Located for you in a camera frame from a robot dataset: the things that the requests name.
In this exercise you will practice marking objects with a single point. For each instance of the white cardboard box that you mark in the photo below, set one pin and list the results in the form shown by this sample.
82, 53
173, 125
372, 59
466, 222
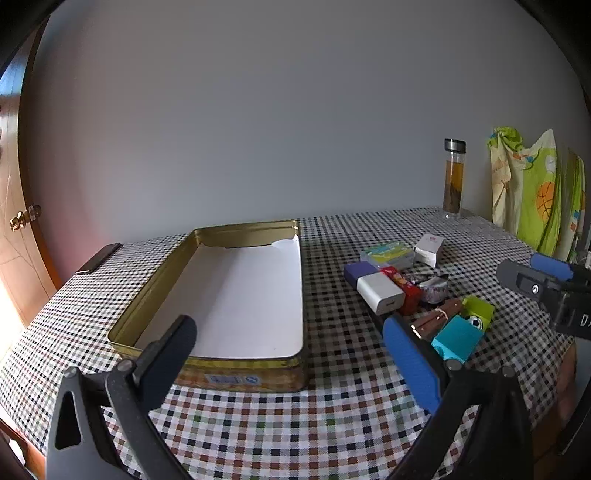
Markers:
429, 247

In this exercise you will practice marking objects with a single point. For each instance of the green printed cloth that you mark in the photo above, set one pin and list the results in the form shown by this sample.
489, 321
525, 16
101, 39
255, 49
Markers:
531, 203

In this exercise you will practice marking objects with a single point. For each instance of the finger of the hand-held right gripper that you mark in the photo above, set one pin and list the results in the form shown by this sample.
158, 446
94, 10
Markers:
551, 266
521, 279

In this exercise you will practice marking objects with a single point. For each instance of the clear green-label floss box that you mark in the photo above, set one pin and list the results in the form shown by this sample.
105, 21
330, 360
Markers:
385, 253

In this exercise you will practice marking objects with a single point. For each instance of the teal box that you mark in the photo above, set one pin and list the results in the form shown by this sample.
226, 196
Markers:
457, 339

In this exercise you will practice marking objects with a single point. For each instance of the black phone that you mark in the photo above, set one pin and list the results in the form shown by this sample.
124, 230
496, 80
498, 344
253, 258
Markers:
98, 259

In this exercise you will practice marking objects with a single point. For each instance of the checkered tablecloth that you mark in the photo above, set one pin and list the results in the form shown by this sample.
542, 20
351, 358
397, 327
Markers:
351, 415

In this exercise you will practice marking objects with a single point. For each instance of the glass tea bottle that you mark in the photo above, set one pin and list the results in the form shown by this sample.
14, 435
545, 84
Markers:
453, 184

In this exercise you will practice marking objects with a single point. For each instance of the purple box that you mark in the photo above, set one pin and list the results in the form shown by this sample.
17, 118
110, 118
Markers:
358, 273

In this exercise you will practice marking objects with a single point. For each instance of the brown wooden comb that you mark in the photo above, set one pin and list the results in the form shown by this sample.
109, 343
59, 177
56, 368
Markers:
436, 318

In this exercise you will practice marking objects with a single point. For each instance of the wooden door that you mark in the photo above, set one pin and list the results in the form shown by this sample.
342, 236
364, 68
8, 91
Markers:
18, 258

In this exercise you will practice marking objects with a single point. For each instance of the gold metal tin box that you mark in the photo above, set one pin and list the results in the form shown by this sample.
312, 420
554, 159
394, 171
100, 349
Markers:
240, 295

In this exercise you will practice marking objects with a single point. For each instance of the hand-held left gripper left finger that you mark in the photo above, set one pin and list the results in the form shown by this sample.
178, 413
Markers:
168, 355

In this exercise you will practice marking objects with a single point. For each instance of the green soccer ball box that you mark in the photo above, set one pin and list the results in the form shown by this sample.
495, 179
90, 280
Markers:
478, 307

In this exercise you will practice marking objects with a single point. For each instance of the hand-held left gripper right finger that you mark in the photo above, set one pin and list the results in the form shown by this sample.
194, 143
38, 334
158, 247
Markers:
411, 364

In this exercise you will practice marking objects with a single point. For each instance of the clear plastic bag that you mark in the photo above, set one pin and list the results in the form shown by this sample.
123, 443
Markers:
434, 290

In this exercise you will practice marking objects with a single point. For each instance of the red box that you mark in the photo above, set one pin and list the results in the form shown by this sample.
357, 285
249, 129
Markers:
408, 293

